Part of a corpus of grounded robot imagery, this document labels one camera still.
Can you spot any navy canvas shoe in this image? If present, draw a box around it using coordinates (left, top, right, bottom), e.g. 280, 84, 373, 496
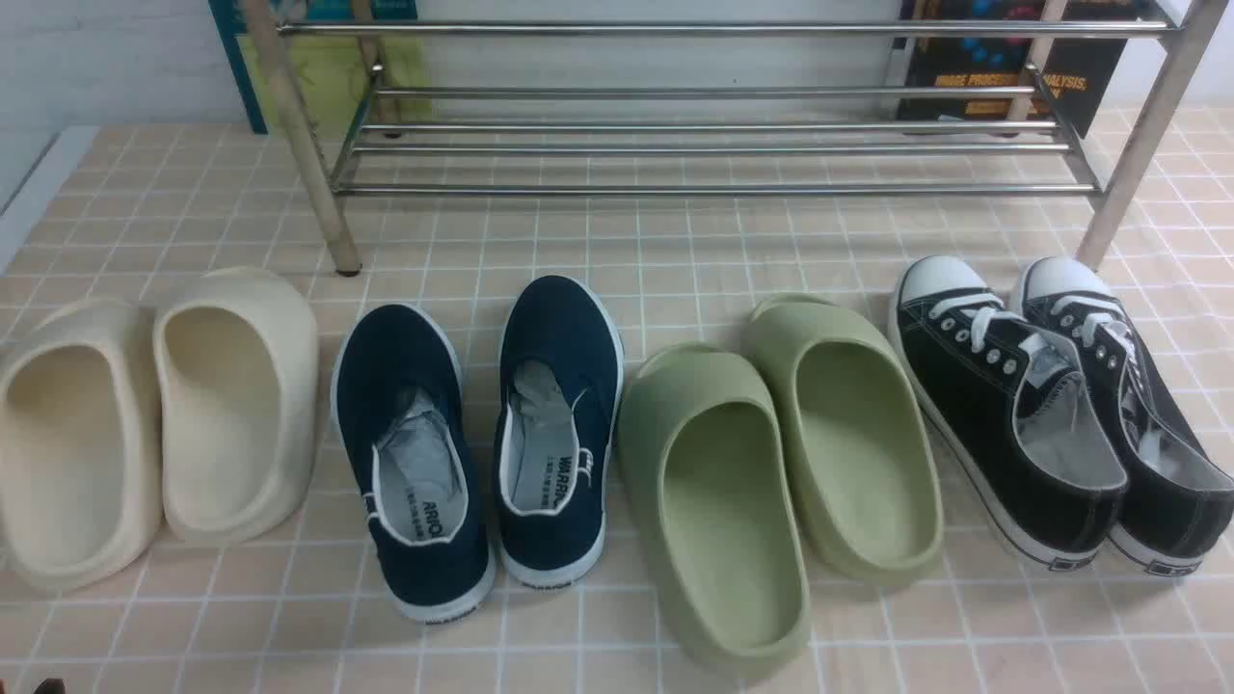
494, 274, 624, 590
329, 304, 496, 624

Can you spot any metal shoe rack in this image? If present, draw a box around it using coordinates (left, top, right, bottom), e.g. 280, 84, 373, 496
238, 1, 1232, 277

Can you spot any green left slide slipper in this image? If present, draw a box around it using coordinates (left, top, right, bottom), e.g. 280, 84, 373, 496
615, 342, 810, 680

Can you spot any green slide slipper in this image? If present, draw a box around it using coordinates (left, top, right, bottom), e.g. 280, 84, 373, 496
615, 342, 810, 680
740, 293, 944, 587

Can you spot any green right slide slipper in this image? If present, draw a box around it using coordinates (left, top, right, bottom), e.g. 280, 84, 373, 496
740, 293, 944, 587

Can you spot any cream right slide slipper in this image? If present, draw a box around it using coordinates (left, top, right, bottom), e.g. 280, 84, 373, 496
151, 267, 320, 547

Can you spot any cream slide slipper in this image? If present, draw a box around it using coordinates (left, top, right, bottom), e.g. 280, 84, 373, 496
1, 296, 163, 593
151, 267, 320, 547

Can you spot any green blue book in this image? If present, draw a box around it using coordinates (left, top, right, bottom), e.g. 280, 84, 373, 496
210, 1, 429, 138

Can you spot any black left canvas sneaker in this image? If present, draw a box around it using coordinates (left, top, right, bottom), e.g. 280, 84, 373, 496
888, 254, 1129, 573

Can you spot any black canvas sneaker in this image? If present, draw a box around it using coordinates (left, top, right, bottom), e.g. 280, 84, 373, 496
888, 254, 1129, 573
1012, 256, 1233, 578

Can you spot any black orange book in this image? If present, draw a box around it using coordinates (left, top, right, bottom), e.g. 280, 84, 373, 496
888, 1, 1127, 136

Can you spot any cream left slide slipper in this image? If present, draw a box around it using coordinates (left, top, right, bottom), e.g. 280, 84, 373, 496
1, 296, 163, 593

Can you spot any black right canvas sneaker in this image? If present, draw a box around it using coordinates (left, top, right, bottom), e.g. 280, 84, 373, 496
1012, 256, 1233, 578

